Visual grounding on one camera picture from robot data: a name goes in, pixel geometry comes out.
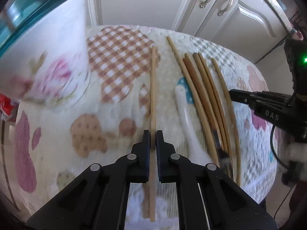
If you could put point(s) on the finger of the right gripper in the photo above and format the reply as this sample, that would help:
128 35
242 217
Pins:
250 98

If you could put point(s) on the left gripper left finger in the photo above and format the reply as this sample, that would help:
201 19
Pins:
97 198

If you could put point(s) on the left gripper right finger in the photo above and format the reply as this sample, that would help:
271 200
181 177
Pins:
207 198

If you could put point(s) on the white ceramic spoon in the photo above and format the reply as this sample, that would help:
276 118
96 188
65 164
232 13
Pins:
195 152

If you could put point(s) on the tan wooden chopstick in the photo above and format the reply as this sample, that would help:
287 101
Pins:
219 114

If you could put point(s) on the brown wooden chopstick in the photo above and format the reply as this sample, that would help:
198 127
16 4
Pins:
206 83

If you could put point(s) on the pale bamboo chopstick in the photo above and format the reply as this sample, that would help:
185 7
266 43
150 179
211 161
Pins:
232 119

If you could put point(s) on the light wooden chopstick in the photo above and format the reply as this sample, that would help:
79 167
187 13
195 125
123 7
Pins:
153 165

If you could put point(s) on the reddish brown chopstick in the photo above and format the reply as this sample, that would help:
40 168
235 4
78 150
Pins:
204 109

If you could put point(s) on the white cabinet door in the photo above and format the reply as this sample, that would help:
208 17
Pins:
165 14
250 28

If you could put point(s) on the patterned quilted table cloth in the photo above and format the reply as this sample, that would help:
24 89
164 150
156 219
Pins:
52 147

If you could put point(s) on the red plastic bag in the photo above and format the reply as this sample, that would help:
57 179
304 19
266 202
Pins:
8 109

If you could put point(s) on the floral white utensil cup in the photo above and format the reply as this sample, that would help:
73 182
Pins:
43 51

